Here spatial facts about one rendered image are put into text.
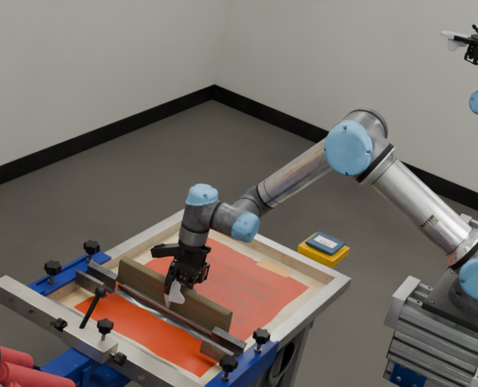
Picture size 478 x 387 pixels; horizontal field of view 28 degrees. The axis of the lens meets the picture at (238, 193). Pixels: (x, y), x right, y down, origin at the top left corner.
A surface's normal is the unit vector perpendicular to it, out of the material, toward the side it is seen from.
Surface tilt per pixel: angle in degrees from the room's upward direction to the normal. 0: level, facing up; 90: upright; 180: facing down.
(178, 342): 0
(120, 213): 0
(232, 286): 0
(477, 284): 93
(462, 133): 90
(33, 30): 90
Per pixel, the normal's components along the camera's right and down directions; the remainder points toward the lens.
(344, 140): -0.47, 0.25
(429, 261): 0.19, -0.88
